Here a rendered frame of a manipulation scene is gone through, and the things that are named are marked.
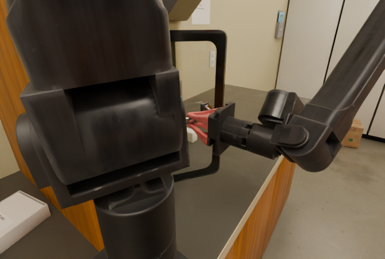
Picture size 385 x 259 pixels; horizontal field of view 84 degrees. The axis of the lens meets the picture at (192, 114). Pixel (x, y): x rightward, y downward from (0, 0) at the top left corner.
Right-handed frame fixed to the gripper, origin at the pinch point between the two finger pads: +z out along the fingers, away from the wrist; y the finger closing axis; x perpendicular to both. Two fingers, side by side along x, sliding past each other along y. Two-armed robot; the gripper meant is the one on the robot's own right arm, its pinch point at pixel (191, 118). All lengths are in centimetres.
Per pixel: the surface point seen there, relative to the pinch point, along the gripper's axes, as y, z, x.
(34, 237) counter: -26.2, 24.0, 29.7
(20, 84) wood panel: 8.8, 25.8, 22.7
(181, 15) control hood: 22.2, 12.6, -13.0
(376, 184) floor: -119, -75, -197
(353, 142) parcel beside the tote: -111, -55, -261
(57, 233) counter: -26.2, 20.6, 26.0
